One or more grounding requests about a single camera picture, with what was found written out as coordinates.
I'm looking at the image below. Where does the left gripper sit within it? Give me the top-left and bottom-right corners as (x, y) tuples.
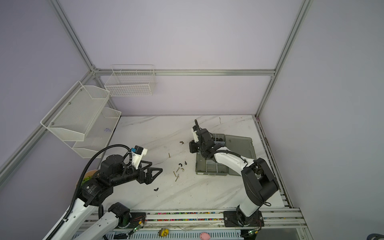
(112, 161), (163, 187)

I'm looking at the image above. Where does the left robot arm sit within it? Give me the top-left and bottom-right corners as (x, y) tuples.
(44, 144), (163, 240)

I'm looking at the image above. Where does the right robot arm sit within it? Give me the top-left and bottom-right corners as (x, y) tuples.
(189, 120), (280, 227)

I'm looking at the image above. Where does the grey plastic organizer box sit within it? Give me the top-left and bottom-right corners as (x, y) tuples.
(195, 132), (258, 177)

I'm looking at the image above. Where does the yellow small object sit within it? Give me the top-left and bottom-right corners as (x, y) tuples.
(158, 228), (169, 238)

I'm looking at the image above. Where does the pink small object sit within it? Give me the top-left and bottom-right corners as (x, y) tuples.
(200, 232), (211, 240)

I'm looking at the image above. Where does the upper white mesh shelf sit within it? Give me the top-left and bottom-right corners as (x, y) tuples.
(41, 81), (110, 142)

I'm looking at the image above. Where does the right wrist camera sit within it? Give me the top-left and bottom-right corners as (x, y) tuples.
(193, 131), (200, 143)

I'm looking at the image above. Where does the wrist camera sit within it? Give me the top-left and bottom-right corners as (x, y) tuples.
(131, 146), (148, 170)
(193, 131), (200, 143)

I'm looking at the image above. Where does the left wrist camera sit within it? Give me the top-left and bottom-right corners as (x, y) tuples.
(131, 146), (148, 170)

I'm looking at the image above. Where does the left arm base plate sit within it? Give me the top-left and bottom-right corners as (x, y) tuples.
(118, 212), (146, 229)

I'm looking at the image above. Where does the white wire basket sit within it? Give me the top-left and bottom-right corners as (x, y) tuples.
(105, 65), (157, 97)

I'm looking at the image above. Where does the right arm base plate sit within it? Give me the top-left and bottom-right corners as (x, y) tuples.
(223, 211), (265, 227)

